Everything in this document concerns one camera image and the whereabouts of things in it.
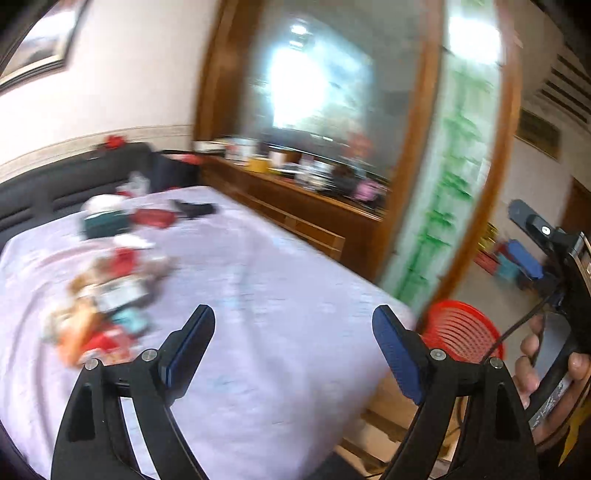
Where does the red white snack bag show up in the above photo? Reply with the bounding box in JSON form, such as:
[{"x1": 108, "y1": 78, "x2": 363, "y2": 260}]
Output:
[{"x1": 78, "y1": 326, "x2": 137, "y2": 366}]

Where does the orange cardboard box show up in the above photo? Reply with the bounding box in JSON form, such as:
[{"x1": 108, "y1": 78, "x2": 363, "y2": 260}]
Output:
[{"x1": 43, "y1": 297, "x2": 105, "y2": 366}]

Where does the white medicine box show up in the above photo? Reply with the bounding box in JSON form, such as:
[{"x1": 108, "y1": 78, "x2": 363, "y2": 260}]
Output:
[{"x1": 94, "y1": 275, "x2": 150, "y2": 314}]

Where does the red wrapper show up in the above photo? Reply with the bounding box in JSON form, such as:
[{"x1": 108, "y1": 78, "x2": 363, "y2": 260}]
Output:
[{"x1": 109, "y1": 248, "x2": 139, "y2": 278}]

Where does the person's right hand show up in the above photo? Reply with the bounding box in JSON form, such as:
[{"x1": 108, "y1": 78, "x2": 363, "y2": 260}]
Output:
[{"x1": 512, "y1": 314, "x2": 591, "y2": 446}]

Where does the red plastic mesh basket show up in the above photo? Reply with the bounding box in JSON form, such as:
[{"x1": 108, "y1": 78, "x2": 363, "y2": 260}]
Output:
[{"x1": 421, "y1": 299, "x2": 505, "y2": 364}]

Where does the wooden sideboard cabinet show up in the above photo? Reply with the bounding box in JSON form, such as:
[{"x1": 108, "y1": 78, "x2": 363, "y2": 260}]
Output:
[{"x1": 200, "y1": 155, "x2": 382, "y2": 281}]

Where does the dark green tissue box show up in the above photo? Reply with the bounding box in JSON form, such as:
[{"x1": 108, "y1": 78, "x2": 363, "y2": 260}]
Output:
[{"x1": 82, "y1": 210, "x2": 132, "y2": 239}]

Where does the red flat pouch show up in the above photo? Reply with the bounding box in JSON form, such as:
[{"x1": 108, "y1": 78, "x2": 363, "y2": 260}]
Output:
[{"x1": 131, "y1": 208, "x2": 177, "y2": 229}]

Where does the black leather sofa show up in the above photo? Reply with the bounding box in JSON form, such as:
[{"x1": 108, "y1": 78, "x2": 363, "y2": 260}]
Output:
[{"x1": 0, "y1": 142, "x2": 200, "y2": 245}]

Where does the red flower ornament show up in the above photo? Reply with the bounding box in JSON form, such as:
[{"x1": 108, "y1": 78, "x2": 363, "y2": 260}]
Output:
[{"x1": 103, "y1": 135, "x2": 126, "y2": 150}]

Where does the yellow container on sideboard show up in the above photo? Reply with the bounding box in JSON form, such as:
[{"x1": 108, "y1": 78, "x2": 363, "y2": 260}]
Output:
[{"x1": 247, "y1": 156, "x2": 271, "y2": 174}]

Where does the framed horse painting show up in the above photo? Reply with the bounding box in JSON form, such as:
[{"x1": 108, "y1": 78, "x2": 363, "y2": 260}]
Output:
[{"x1": 1, "y1": 1, "x2": 91, "y2": 94}]

